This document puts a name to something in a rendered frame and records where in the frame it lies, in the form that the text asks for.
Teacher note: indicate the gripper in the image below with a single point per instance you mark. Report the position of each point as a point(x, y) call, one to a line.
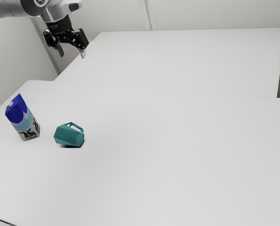
point(61, 27)

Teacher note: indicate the teal faceted mug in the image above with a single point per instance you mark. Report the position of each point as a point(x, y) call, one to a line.
point(68, 136)

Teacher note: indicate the blue milk carton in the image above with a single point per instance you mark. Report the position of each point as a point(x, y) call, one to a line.
point(21, 117)

